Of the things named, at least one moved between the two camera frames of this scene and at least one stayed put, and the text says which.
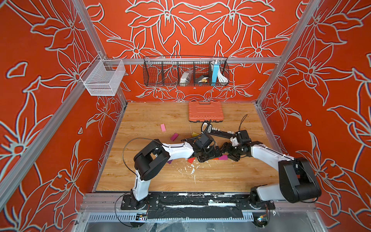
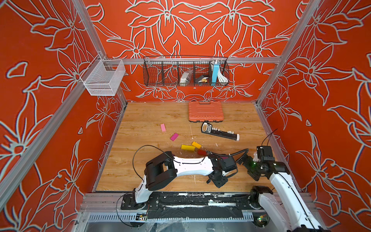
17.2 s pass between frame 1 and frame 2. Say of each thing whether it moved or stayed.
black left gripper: moved
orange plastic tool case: stayed
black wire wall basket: stayed
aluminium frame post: stayed
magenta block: stayed
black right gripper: moved
